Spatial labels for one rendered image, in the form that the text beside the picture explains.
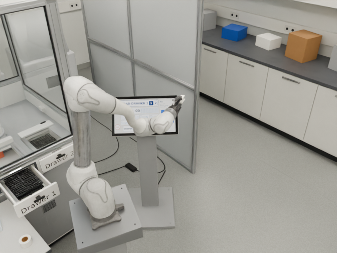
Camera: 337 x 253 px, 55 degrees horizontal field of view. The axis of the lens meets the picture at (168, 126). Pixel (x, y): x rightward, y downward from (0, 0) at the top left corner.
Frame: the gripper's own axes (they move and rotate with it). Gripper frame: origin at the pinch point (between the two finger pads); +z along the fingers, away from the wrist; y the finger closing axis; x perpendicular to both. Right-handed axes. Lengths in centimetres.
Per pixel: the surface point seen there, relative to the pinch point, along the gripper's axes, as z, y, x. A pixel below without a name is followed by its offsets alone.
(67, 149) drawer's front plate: -41, -31, 79
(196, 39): 64, 23, 9
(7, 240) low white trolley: -115, -47, 74
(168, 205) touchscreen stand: 9, -124, 26
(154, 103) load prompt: 8.4, -11.4, 27.0
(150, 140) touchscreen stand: 2, -43, 31
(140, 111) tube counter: 0.4, -15.1, 36.0
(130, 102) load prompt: 1.4, -9.0, 44.0
